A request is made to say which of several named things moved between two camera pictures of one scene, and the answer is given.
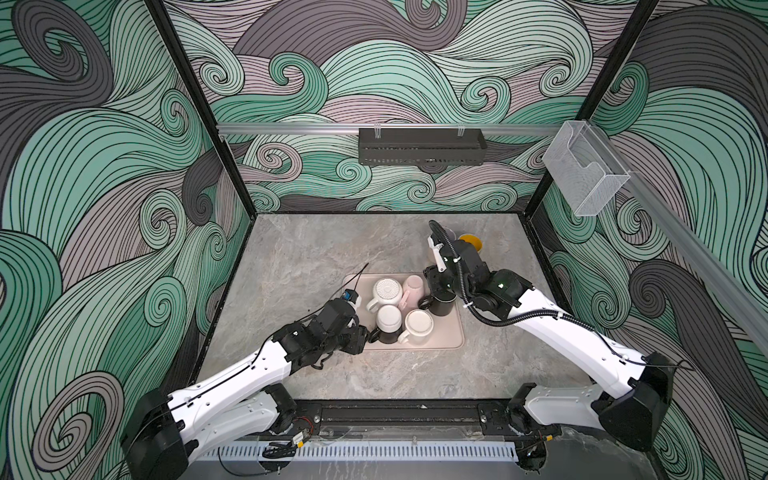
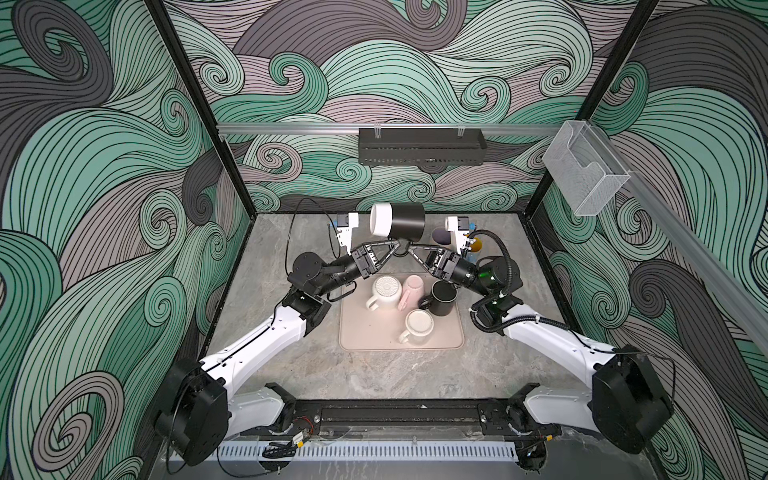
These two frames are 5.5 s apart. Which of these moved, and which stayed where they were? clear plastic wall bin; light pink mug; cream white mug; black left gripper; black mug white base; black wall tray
Moved: black left gripper; black mug white base
Stayed: black wall tray; light pink mug; cream white mug; clear plastic wall bin
